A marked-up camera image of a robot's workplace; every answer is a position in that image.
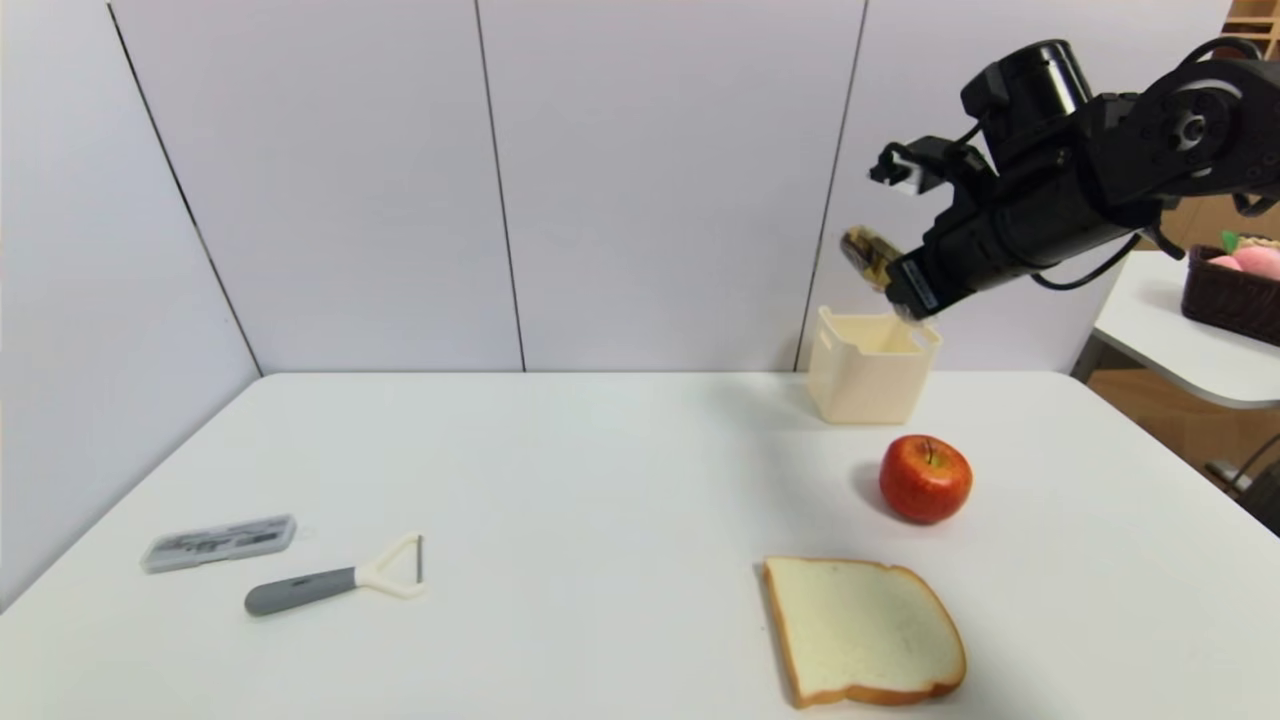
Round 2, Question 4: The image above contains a clear chocolate pack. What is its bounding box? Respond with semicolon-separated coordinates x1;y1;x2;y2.
840;227;926;326

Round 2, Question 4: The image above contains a cream plastic storage box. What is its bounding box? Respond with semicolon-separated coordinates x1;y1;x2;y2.
806;306;942;426

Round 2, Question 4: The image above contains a red apple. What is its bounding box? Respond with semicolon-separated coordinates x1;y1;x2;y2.
879;434;973;526

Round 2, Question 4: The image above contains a white bread slice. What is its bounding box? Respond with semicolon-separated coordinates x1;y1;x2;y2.
764;556;967;709

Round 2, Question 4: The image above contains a clear plastic flat case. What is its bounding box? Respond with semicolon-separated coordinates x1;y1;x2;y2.
140;514;298;575

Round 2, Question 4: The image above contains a white side table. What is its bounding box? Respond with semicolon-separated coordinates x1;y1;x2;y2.
1090;250;1280;411

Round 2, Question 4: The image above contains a wooden shelf cabinet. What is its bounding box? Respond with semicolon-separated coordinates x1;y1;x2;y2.
1133;0;1280;253

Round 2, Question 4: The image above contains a dark wicker basket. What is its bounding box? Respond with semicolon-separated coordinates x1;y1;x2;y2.
1178;246;1280;349

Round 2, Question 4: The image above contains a pink plush peach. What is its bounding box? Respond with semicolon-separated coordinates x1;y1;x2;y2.
1205;247;1280;283

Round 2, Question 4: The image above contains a black office chair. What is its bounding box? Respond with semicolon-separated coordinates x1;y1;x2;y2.
1205;432;1280;539

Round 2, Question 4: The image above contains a grey handled white peeler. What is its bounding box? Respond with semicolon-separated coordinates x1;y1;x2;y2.
244;532;426;617

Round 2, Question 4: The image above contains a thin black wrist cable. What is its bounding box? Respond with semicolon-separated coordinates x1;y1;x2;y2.
1030;230;1187;293

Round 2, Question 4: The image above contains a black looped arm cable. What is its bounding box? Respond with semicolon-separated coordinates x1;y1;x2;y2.
1180;36;1265;71

